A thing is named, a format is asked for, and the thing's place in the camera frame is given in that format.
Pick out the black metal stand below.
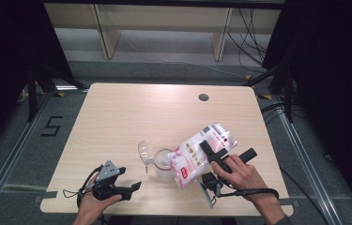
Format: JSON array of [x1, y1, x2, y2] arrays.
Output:
[[26, 60, 87, 123], [242, 62, 294, 124]]

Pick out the red and white refill pouch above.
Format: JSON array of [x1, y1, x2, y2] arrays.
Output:
[[167, 122, 238, 188]]

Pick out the bundle of black hanging cables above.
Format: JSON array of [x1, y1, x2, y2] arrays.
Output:
[[226, 7, 270, 74]]

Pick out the clear plastic cup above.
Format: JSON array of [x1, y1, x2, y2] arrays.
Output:
[[137, 140, 181, 183]]

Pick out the black curtain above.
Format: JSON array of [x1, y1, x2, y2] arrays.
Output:
[[262, 0, 352, 219], [0, 0, 73, 160]]

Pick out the beige wooden shelf unit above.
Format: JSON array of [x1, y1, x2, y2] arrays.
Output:
[[43, 3, 283, 62]]

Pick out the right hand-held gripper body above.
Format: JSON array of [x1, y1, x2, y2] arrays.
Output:
[[195, 147, 258, 210]]

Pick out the black floor cables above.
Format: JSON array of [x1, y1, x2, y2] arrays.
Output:
[[260, 102, 306, 121]]

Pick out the metal floor rail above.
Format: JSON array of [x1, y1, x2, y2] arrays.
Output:
[[0, 92, 54, 225], [273, 93, 344, 225]]

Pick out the person's right hand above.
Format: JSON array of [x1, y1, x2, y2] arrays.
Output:
[[210, 154, 280, 205]]

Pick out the right hand-held gripper black cable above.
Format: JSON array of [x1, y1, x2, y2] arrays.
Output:
[[215, 187, 281, 201]]

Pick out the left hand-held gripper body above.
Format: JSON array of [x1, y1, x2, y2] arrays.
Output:
[[91, 159, 122, 202]]

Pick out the person's left hand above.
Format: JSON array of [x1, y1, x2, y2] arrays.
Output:
[[73, 174, 123, 220]]

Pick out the thin black floor cable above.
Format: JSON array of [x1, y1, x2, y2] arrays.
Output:
[[278, 167, 331, 225]]

